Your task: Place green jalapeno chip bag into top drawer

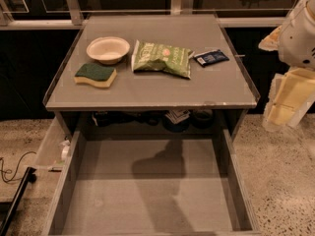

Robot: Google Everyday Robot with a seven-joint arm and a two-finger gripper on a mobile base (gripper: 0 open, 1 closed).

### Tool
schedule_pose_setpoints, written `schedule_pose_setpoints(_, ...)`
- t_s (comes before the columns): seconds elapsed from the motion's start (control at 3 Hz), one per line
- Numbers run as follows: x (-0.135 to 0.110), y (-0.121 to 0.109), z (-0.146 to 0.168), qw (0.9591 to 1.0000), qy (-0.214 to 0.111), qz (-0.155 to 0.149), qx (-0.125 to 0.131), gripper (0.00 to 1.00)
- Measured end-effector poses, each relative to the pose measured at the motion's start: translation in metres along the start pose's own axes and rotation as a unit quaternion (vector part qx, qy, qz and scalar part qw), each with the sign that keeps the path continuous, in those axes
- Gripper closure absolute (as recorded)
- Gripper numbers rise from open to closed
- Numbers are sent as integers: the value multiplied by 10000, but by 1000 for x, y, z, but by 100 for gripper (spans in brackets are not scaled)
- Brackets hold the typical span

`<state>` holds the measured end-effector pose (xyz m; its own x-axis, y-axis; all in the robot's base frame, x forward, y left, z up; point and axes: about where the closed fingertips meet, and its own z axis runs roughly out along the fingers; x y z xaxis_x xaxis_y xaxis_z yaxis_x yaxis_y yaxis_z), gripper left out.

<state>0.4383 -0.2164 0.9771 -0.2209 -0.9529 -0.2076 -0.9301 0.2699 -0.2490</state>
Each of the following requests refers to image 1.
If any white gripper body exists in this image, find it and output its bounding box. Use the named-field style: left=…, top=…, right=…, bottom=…
left=279, top=3, right=315, bottom=69

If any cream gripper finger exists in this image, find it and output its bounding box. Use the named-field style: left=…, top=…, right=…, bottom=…
left=258, top=27, right=282, bottom=51
left=263, top=67, right=315, bottom=132

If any green jalapeno chip bag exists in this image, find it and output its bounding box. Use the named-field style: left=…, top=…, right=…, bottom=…
left=131, top=40, right=194, bottom=79

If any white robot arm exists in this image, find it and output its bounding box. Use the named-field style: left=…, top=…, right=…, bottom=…
left=258, top=0, right=315, bottom=132

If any grey cabinet with counter top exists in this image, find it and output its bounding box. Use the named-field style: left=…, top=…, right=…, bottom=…
left=44, top=15, right=259, bottom=125

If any open grey top drawer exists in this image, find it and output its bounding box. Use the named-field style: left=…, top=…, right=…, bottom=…
left=43, top=129, right=261, bottom=236

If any dark blue snack packet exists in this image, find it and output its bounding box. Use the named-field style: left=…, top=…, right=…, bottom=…
left=194, top=49, right=229, bottom=67

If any white paper bowl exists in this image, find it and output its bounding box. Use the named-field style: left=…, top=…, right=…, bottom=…
left=87, top=36, right=130, bottom=65

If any green and yellow sponge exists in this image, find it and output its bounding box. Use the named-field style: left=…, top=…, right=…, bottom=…
left=74, top=63, right=117, bottom=89

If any black stand leg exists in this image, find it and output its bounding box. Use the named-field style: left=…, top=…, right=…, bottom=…
left=0, top=167, right=36, bottom=236

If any metal railing frame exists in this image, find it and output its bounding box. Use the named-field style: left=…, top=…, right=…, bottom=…
left=0, top=0, right=300, bottom=30

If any black cable on floor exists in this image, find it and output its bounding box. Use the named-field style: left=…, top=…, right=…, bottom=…
left=0, top=150, right=37, bottom=184

